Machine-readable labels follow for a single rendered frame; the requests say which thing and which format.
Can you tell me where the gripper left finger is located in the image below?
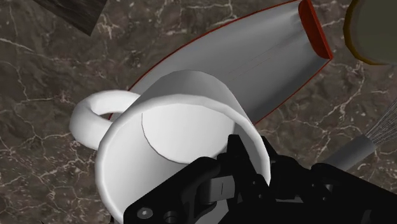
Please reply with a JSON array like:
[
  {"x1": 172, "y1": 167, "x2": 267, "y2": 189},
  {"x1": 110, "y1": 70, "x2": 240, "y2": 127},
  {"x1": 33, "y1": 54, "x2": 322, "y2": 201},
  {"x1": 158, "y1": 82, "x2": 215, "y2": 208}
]
[{"x1": 123, "y1": 134, "x2": 268, "y2": 224}]

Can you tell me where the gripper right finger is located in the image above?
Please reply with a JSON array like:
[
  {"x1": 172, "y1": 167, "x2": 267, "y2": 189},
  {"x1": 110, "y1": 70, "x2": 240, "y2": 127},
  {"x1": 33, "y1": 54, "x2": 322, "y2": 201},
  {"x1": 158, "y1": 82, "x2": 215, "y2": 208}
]
[{"x1": 261, "y1": 136, "x2": 397, "y2": 224}]

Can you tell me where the white mug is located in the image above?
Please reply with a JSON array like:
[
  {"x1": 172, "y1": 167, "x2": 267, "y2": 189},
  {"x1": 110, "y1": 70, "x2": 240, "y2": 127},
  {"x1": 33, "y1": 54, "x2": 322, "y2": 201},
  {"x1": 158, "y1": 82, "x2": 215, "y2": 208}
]
[{"x1": 69, "y1": 69, "x2": 272, "y2": 224}]

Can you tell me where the grey whisk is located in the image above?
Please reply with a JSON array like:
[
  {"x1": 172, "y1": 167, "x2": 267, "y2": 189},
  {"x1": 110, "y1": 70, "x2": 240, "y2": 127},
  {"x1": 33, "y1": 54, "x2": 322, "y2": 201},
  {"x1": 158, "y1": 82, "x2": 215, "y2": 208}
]
[{"x1": 322, "y1": 98, "x2": 397, "y2": 172}]

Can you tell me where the olive round bowl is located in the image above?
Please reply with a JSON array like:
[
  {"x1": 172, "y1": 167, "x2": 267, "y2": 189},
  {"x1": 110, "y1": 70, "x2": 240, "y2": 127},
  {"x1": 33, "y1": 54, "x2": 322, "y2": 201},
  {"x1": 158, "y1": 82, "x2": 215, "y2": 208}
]
[{"x1": 342, "y1": 0, "x2": 397, "y2": 66}]

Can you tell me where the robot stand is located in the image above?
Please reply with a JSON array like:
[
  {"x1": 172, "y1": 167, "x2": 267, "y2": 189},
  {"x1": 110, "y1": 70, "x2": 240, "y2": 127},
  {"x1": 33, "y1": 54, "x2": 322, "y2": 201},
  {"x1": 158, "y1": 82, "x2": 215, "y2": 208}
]
[{"x1": 32, "y1": 0, "x2": 109, "y2": 37}]

